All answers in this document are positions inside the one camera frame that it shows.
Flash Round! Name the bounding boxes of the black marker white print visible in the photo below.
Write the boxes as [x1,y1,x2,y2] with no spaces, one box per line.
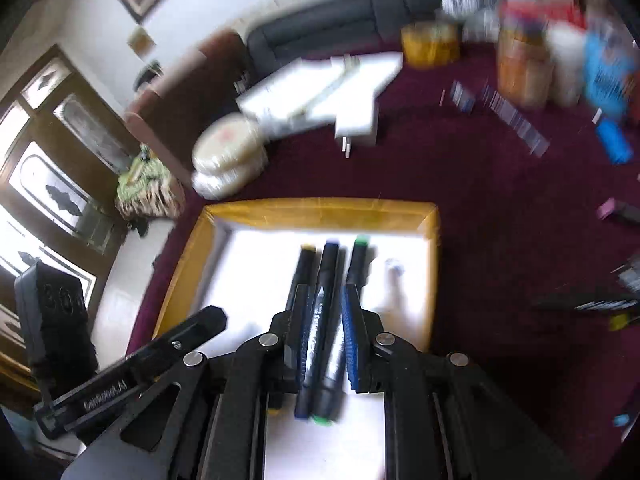
[531,287,640,317]

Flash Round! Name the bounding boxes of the clear ballpoint pen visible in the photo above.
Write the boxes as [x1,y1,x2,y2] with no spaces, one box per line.
[479,85,551,157]
[440,79,475,112]

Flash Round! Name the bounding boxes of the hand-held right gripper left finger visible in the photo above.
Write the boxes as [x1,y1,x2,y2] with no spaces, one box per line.
[60,284,311,480]

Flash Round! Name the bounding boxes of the round white flatbread pack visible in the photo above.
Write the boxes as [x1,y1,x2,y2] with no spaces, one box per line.
[192,152,268,198]
[192,112,263,173]

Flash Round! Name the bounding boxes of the black marker green ends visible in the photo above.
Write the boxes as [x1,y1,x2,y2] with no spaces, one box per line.
[310,234,375,427]

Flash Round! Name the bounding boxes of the small blue cylinder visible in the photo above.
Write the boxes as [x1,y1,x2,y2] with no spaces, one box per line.
[596,119,634,164]

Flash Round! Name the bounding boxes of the white paper stack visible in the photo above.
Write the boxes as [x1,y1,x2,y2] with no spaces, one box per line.
[237,52,403,133]

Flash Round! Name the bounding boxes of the black marker yellow ends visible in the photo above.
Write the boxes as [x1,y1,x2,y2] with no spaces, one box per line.
[287,244,317,313]

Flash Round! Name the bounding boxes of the small wall calendar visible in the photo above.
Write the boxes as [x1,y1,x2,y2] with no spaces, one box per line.
[127,27,154,57]

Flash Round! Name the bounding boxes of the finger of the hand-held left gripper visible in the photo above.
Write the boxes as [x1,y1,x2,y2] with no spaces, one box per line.
[150,305,229,368]

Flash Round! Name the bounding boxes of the small white box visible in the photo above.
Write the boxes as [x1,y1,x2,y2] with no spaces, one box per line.
[334,105,379,149]

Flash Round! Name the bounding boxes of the printed blanket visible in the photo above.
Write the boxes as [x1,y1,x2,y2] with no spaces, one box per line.
[114,144,184,222]

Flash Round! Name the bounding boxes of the blue label jar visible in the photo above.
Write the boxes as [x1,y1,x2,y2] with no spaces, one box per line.
[581,15,637,117]

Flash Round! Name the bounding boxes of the brown armchair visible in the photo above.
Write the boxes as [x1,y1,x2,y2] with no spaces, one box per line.
[124,30,253,173]

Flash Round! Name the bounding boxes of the white plastic jar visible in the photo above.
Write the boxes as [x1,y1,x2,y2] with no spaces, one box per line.
[546,24,589,107]

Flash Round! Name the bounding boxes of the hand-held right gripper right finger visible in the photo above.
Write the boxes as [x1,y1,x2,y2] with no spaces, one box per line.
[341,282,571,480]

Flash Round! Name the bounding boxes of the yellow cardboard tray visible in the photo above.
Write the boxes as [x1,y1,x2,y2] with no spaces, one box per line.
[150,199,441,480]

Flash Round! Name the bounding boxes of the silver plastic bag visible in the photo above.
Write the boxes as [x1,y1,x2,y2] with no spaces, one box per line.
[440,0,501,41]

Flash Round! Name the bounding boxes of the black leather sofa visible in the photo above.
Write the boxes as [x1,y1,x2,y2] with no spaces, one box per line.
[247,0,443,70]

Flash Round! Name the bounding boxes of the orange label jar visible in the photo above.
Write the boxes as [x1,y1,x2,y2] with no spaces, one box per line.
[496,2,556,109]

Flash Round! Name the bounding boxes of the yellow tape roll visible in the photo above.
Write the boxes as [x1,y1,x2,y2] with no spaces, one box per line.
[401,20,461,67]

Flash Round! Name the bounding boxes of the wooden glass door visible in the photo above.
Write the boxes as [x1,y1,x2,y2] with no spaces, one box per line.
[0,44,132,411]

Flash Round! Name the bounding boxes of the black marker yellow tip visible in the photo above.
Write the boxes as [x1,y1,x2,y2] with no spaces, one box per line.
[294,240,351,420]

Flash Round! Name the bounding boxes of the pink and black lipstick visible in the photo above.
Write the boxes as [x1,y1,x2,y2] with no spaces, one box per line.
[596,199,640,224]

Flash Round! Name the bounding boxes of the white paper sheet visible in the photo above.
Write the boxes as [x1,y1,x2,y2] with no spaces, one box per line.
[192,220,431,480]

